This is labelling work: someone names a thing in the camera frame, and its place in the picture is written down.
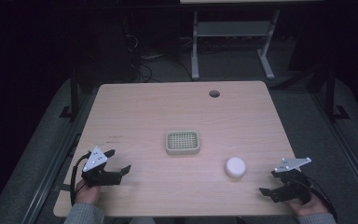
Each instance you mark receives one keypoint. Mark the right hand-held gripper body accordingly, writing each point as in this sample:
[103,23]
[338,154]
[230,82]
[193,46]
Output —
[293,183]

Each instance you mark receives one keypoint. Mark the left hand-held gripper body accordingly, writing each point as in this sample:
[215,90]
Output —
[95,159]

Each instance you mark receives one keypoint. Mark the white round soap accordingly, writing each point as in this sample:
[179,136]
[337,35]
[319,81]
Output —
[235,167]

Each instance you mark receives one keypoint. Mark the small beige mesh basket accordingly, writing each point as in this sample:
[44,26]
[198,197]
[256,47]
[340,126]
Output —
[182,142]

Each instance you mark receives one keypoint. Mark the person's right hand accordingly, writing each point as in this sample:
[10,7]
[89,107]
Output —
[309,207]

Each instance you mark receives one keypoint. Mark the person's left hand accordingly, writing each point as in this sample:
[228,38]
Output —
[87,194]

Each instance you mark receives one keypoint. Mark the black metal stand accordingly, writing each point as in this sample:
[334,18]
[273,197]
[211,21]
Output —
[73,93]
[331,93]

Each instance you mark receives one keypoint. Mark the grey metal floor rail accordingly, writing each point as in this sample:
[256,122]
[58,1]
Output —
[54,168]
[345,146]

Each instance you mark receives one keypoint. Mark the white metal desk frame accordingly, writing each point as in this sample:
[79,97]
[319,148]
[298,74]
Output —
[233,28]

